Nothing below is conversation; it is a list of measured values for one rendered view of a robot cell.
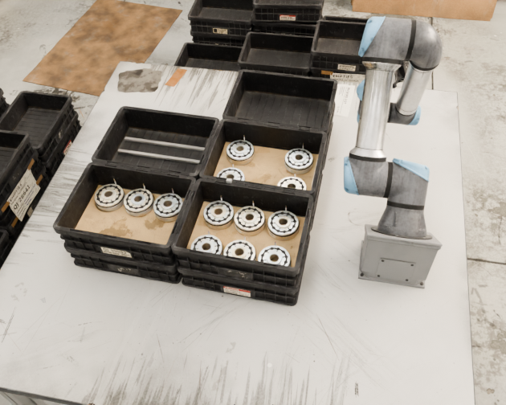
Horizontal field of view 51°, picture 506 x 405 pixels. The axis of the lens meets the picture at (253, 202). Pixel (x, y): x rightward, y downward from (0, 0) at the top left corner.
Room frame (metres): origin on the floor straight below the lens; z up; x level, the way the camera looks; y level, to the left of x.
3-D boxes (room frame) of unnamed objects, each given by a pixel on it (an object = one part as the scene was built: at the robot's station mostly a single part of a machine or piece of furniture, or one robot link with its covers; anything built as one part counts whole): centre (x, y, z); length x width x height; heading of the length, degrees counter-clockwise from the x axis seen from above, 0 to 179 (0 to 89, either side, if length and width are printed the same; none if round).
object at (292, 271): (1.00, 0.03, 0.92); 0.40 x 0.30 x 0.02; 74
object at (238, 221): (1.07, 0.01, 0.86); 0.10 x 0.10 x 0.01
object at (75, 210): (1.12, 0.42, 0.87); 0.40 x 0.30 x 0.11; 74
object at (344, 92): (1.85, -0.32, 0.70); 0.33 x 0.23 x 0.01; 76
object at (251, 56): (2.52, -0.20, 0.31); 0.40 x 0.30 x 0.34; 76
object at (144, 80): (2.05, 0.50, 0.71); 0.22 x 0.19 x 0.01; 76
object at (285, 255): (0.90, -0.05, 0.86); 0.10 x 0.10 x 0.01
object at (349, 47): (2.42, -0.58, 0.37); 0.40 x 0.30 x 0.45; 75
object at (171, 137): (1.40, 0.33, 0.87); 0.40 x 0.30 x 0.11; 74
